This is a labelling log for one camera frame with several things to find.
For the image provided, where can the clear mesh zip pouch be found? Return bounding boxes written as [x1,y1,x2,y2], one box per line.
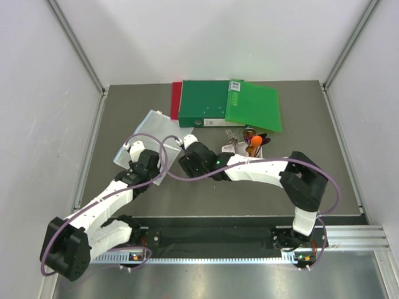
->
[113,110,193,169]

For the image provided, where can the white divided plastic container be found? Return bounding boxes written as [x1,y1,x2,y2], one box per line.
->
[221,142,263,158]

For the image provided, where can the copper spoon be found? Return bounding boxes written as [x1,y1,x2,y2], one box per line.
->
[246,145,256,156]

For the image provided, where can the silver spoon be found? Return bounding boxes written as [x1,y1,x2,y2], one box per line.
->
[243,129,256,141]

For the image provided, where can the orange plastic spoon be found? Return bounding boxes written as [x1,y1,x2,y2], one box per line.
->
[249,135,262,157]

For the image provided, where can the black iridescent spoon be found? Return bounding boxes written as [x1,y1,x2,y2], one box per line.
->
[256,133,271,156]

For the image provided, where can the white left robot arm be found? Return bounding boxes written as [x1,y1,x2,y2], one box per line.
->
[39,141,160,282]

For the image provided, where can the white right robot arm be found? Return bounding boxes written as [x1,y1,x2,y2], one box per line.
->
[176,135,328,247]

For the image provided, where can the red folder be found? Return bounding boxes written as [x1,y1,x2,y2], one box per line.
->
[170,82,183,120]

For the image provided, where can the light green plastic folder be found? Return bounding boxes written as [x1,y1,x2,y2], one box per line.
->
[225,80,282,133]

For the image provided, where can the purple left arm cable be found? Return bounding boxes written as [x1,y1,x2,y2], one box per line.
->
[40,133,171,277]

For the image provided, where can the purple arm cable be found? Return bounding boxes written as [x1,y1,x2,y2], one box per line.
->
[158,135,342,270]
[40,133,171,277]

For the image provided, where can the dark green ring binder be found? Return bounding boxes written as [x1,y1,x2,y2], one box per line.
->
[178,80,231,128]

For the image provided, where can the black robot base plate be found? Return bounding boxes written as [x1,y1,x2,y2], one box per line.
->
[105,225,315,251]

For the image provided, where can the grey slotted cable duct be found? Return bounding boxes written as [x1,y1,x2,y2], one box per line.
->
[92,252,298,265]

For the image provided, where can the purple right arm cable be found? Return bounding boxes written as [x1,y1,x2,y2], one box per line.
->
[158,135,342,270]

